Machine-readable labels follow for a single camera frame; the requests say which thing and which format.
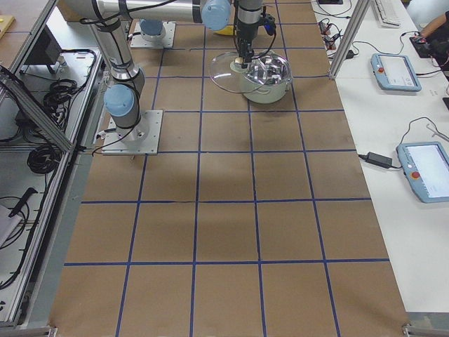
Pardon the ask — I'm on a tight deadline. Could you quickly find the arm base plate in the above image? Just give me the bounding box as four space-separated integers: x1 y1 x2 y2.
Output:
130 21 176 49
100 110 163 155

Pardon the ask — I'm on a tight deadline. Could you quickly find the glass pot lid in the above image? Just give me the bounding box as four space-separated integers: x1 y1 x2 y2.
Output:
208 51 278 95

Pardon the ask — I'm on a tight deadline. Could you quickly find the pale green steel pot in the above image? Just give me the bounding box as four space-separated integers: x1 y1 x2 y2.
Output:
240 53 292 104

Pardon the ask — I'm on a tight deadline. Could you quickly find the blue teach pendant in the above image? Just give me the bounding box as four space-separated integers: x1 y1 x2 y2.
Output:
396 141 448 204
370 53 422 92

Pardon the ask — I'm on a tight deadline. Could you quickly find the yellow corn cob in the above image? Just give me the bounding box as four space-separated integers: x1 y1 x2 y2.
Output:
214 26 234 36

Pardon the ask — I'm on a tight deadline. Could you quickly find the far blue teach pendant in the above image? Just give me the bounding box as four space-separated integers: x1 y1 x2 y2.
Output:
370 53 422 92

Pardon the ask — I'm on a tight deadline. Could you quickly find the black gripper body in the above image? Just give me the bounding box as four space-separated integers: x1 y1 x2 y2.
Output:
234 20 259 56

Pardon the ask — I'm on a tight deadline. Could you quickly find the white keyboard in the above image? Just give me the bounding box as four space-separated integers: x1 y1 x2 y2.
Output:
371 0 401 28

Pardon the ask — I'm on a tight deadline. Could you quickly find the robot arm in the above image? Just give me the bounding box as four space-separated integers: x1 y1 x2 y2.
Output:
139 19 166 41
130 20 251 152

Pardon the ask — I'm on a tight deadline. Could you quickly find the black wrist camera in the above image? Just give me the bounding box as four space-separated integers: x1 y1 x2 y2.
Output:
263 14 276 36

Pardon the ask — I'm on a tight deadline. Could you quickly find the black power adapter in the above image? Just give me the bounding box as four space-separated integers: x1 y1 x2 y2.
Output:
366 152 392 169

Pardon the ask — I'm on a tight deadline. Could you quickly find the aluminium frame post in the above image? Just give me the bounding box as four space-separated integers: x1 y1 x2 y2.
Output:
328 0 370 79

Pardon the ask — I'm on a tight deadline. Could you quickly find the near blue teach pendant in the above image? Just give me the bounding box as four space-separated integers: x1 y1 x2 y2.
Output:
396 141 448 204

